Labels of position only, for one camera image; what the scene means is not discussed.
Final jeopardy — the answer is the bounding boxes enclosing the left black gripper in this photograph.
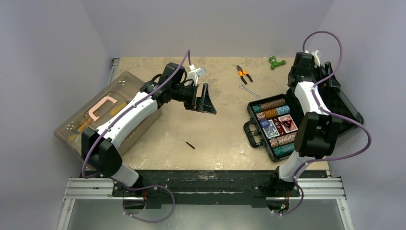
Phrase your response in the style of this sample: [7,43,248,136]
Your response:
[171,82,216,114]

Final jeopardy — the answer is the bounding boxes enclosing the red playing card deck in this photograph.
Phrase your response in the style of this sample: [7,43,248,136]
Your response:
[278,114,298,134]

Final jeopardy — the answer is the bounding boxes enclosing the red triangular dealer button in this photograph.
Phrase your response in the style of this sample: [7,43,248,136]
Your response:
[280,115,293,129]

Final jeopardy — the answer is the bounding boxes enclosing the black foam-lined poker case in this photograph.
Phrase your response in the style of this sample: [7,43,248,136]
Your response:
[244,76,364,161]

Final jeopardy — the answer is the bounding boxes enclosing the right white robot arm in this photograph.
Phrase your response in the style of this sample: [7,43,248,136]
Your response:
[269,52,342,195]

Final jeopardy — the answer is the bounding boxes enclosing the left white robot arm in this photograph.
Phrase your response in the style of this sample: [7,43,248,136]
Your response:
[81,62,216,196]

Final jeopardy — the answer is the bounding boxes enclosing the silver wrench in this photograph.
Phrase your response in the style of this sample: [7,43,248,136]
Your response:
[239,84,261,99]

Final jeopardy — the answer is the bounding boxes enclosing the small black screwdriver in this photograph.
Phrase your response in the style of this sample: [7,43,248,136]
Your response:
[182,139,195,149]

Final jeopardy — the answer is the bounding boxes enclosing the orange black pliers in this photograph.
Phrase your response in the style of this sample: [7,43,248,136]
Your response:
[236,65,253,85]

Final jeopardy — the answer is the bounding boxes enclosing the green blue chip stack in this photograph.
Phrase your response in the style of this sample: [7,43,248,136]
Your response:
[252,105,262,113]

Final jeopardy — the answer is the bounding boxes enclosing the orange blue chip stack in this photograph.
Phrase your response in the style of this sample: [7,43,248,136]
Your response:
[256,112,266,121]

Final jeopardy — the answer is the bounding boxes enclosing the teal poker chip row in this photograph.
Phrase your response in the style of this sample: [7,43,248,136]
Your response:
[275,105,290,115]

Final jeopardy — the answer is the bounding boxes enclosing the blue small blind button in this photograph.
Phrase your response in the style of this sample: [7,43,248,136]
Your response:
[259,119,270,128]

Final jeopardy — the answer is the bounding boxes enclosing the green plastic toy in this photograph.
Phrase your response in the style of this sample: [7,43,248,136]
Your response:
[269,56,286,70]

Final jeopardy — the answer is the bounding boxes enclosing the yellow red chip stack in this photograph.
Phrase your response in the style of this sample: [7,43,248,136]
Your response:
[263,109,278,119]

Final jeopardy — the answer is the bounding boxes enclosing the orange blue lower chip row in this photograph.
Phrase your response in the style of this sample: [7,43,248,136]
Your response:
[269,132,297,148]

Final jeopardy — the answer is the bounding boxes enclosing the blue playing card deck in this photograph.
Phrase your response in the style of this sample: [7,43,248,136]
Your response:
[262,120,280,139]

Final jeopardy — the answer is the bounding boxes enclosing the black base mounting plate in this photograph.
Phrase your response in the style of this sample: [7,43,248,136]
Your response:
[79,170,329,210]

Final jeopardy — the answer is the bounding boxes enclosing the translucent brown tool box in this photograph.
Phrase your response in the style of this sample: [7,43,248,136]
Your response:
[54,71,145,160]

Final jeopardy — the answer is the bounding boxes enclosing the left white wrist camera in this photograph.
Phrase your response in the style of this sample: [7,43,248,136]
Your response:
[186,65,207,85]

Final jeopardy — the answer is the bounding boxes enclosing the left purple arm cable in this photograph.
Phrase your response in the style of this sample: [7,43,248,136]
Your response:
[81,49,192,224]

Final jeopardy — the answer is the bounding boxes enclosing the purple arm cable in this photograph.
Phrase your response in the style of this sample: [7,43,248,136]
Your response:
[81,49,192,224]
[271,31,372,217]

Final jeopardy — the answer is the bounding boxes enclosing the aluminium frame rail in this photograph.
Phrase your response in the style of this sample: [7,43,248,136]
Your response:
[57,177,354,230]

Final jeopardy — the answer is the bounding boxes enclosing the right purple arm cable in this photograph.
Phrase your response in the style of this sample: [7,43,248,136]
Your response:
[271,31,372,217]

